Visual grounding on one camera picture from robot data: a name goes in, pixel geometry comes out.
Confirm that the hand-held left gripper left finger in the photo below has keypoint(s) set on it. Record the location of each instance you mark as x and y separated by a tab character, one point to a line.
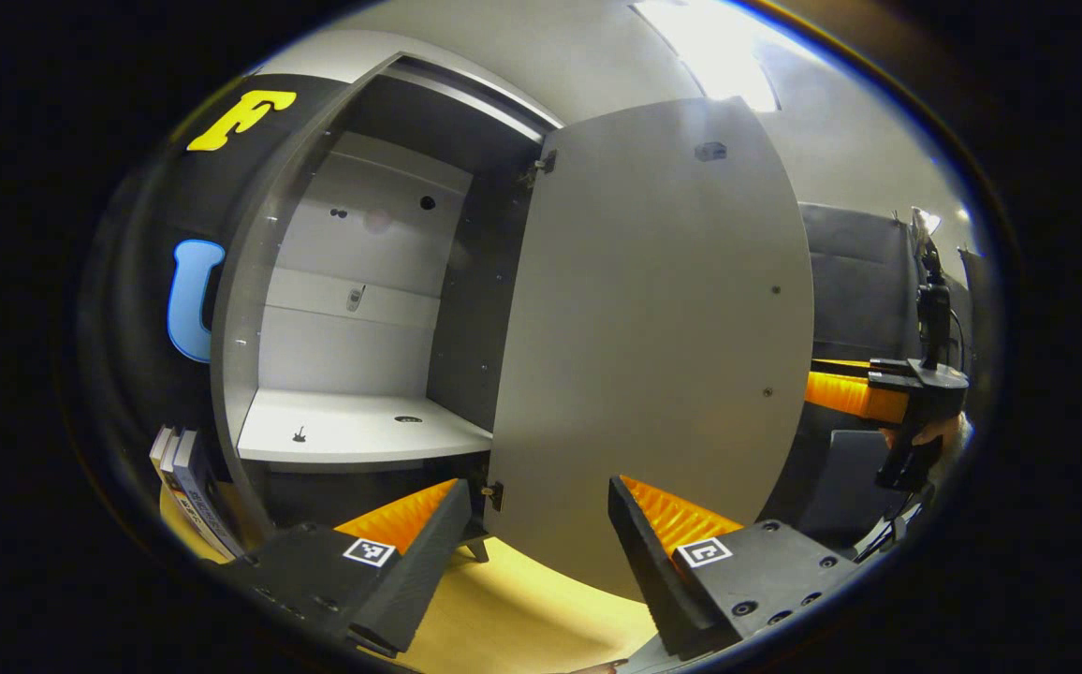
424	571

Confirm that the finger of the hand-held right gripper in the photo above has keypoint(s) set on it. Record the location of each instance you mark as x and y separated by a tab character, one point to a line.
840	393

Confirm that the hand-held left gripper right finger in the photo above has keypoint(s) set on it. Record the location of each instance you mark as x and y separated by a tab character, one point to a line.
644	571

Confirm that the beige cabinet door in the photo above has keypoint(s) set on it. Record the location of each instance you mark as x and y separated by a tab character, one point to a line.
653	328

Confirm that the metal door hinge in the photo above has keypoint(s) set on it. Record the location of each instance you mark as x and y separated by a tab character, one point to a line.
543	166
492	494

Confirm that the dark grey cabinet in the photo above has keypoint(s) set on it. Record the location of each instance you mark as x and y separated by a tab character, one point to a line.
237	309

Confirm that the small ceiling light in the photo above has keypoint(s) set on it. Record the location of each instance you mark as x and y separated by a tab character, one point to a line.
927	221

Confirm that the blue book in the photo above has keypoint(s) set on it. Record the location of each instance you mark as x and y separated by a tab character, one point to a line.
204	505

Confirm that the long ceiling light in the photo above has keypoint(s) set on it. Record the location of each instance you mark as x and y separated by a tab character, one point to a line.
719	56

